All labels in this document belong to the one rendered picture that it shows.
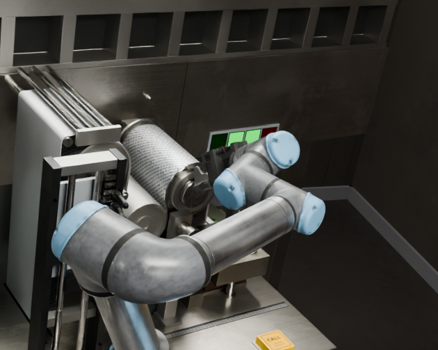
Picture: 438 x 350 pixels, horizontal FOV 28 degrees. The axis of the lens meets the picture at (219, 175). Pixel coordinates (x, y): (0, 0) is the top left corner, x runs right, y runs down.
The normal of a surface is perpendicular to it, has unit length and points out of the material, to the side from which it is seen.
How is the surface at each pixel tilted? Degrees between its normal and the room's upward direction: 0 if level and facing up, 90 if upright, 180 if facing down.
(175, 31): 90
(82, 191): 90
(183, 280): 79
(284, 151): 50
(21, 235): 90
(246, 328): 0
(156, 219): 90
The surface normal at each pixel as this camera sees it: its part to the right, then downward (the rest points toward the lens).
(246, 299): 0.16, -0.88
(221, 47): 0.54, 0.46
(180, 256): 0.44, -0.50
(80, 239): -0.43, -0.22
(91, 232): -0.25, -0.51
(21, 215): -0.82, 0.13
